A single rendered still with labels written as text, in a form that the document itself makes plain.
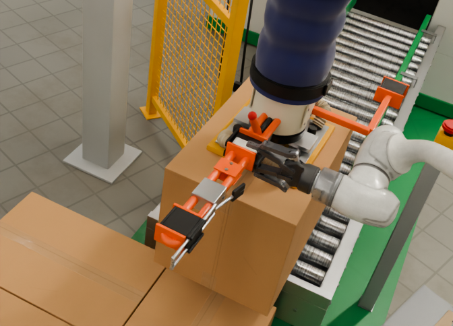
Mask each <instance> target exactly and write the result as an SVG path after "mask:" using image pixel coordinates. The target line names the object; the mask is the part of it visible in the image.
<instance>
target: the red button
mask: <svg viewBox="0 0 453 326"><path fill-rule="evenodd" d="M442 128H443V129H444V134H445V135H447V136H448V137H453V120H452V119H448V120H445V121H444V122H443V123H442Z"/></svg>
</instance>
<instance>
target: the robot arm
mask: <svg viewBox="0 0 453 326"><path fill-rule="evenodd" d="M233 143H234V144H236V145H239V146H241V147H243V148H245V149H248V150H250V151H252V152H255V153H256V154H257V153H260V154H261V155H263V156H264V157H266V158H267V159H269V160H271V161H273V162H274V163H276V164H277V165H279V167H280V168H278V167H275V166H270V165H267V164H262V163H261V164H260V165H259V166H258V168H257V169H256V170H254V169H253V170H252V172H254V174H253V175H254V176H255V177H257V178H259V179H261V180H263V181H265V182H267V183H270V184H271V185H274V186H275V187H278V188H279V189H280V190H281V191H283V192H284V193H286V192H287V190H288V189H289V188H290V187H296V188H297V190H298V191H301V192H303V193H306V194H311V193H312V194H311V198H312V199H313V200H315V201H318V202H320V203H323V204H324V205H327V206H329V207H331V208H333V209H335V210H336V211H338V212H339V213H340V214H342V215H344V216H345V217H347V218H350V219H352V220H354V221H356V222H360V223H362V224H367V225H369V226H374V227H378V228H385V227H387V226H389V225H390V224H391V223H392V222H393V221H394V219H395V217H396V214H397V213H398V209H399V206H400V201H399V200H398V198H397V197H396V196H395V194H393V192H391V191H389V190H388V186H389V184H390V181H394V180H395V179H396V178H398V177H399V176H401V175H402V174H404V173H407V172H408V171H409V170H410V169H411V166H412V165H413V164H415V163H418V162H425V163H428V164H429V165H431V166H433V167H434V168H436V169H437V170H439V171H440V172H442V173H443V174H445V175H446V176H448V177H449V178H451V179H452V180H453V150H451V149H449V148H447V147H445V146H443V145H440V144H438V143H436V142H433V141H428V140H422V139H406V138H405V137H404V135H403V133H402V131H401V130H400V129H398V128H397V127H395V126H392V125H381V126H379V127H377V128H375V129H374V130H373V131H372V132H371V133H370V134H369V135H368V136H367V137H366V138H365V140H364V142H363V143H362V145H361V147H360V149H359V151H358V153H357V155H356V158H355V161H354V164H353V168H352V170H351V171H350V173H349V174H348V176H347V175H345V174H343V173H340V172H336V171H335V170H332V169H329V168H327V167H324V168H323V169H322V170H321V169H320V167H317V166H315V165H313V164H310V163H308V164H306V163H304V162H303V161H302V160H300V159H299V152H300V151H299V150H295V149H290V148H286V147H284V146H282V145H278V144H276V143H273V142H271V141H268V140H264V141H263V142H262V144H258V143H255V142H252V141H245V140H244V139H241V138H238V137H236V138H235V140H234V141H233Z"/></svg>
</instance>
